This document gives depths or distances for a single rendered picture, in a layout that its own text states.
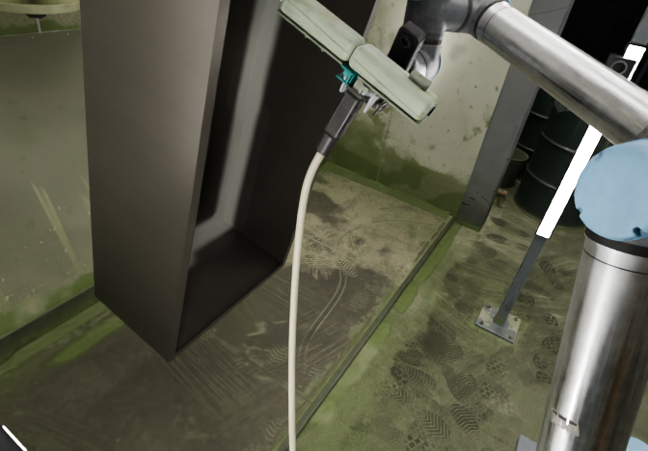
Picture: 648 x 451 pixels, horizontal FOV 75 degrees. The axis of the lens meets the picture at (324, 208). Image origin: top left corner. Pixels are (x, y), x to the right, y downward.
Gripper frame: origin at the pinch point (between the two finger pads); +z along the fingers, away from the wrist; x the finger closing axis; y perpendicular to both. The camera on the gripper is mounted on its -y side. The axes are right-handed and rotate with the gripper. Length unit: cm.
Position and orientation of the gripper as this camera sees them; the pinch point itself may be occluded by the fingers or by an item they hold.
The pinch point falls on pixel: (360, 80)
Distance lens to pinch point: 73.5
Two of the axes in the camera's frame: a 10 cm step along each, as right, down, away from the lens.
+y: -4.7, 6.3, 6.2
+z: -5.0, 3.9, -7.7
